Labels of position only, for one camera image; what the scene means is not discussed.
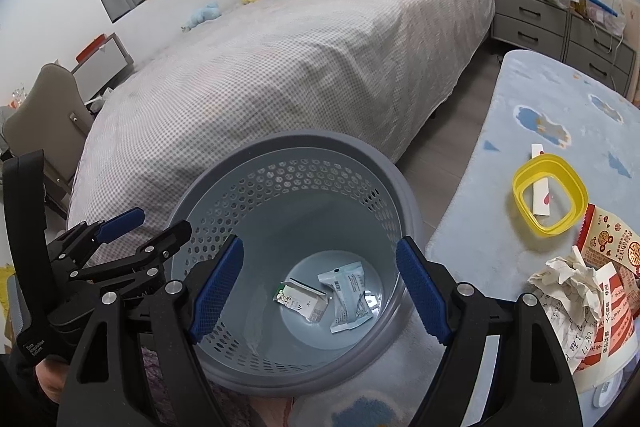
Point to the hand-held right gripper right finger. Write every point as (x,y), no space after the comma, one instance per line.
(420,292)

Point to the grey perforated wastebasket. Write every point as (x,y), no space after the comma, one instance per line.
(300,207)

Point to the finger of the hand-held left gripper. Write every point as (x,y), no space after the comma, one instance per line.
(167,237)
(120,224)

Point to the grey two-drawer nightstand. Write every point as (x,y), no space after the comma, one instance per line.
(600,57)
(530,19)

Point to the red box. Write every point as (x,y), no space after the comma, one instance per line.
(90,47)

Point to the white paper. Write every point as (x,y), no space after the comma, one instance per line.
(570,277)

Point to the purple patterned cloth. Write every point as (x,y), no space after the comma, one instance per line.
(250,407)

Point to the grey and white cabinet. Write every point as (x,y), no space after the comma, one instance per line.
(110,62)

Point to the blue cloud-print blanket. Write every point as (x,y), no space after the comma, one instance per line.
(550,107)

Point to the bed with checked cover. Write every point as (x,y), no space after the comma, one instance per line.
(275,67)

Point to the blue plush toy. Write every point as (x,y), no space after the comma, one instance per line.
(202,16)

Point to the small white carton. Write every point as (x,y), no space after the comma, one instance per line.
(305,302)

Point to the blue stick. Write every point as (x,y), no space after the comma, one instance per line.
(597,2)

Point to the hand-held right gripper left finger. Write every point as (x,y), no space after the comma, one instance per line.
(217,292)

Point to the white plastic wrapper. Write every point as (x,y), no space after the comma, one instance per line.
(610,389)

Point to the person's left hand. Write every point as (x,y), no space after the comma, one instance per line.
(50,377)

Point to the red and white paper cup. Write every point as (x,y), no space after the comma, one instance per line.
(617,307)

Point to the red and white snack packet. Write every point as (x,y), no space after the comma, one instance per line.
(610,242)

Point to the white paper strip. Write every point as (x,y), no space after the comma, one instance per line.
(542,197)

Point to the grey chair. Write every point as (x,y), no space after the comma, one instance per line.
(50,107)

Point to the yellow plastic container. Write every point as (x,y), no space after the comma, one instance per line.
(520,187)

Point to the white plastic packet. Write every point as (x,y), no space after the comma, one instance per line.
(347,297)

